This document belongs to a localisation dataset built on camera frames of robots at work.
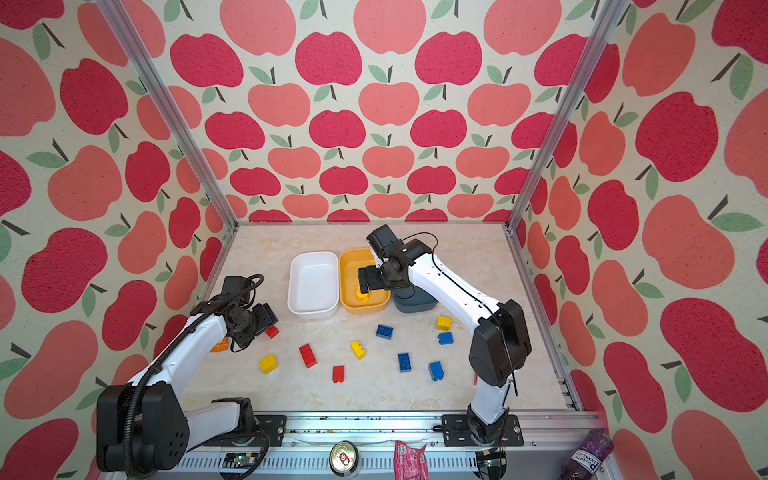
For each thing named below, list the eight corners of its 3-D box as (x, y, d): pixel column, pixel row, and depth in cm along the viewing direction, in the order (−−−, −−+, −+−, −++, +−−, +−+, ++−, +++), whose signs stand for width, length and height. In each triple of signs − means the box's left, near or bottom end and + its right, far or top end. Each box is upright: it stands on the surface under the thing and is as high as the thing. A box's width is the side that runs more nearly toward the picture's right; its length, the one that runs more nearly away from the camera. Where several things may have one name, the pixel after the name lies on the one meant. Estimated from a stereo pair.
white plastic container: (283, 320, 96) (278, 311, 91) (298, 261, 112) (294, 250, 107) (337, 320, 96) (334, 311, 91) (343, 261, 112) (342, 250, 107)
